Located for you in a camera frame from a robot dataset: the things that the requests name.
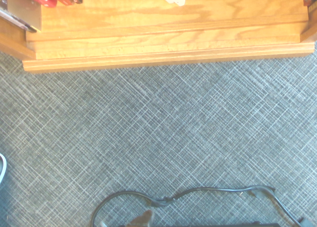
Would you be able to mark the tan hardcover book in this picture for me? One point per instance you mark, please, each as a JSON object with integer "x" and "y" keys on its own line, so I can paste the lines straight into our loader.
{"x": 23, "y": 10}

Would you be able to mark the white rounded object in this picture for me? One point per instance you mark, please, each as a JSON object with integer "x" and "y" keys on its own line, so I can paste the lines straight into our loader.
{"x": 2, "y": 167}

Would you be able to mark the wooden bookcase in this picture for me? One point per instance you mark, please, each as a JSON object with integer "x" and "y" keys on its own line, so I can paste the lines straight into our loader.
{"x": 158, "y": 26}

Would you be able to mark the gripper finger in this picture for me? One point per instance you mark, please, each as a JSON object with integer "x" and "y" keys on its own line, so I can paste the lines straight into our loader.
{"x": 143, "y": 219}

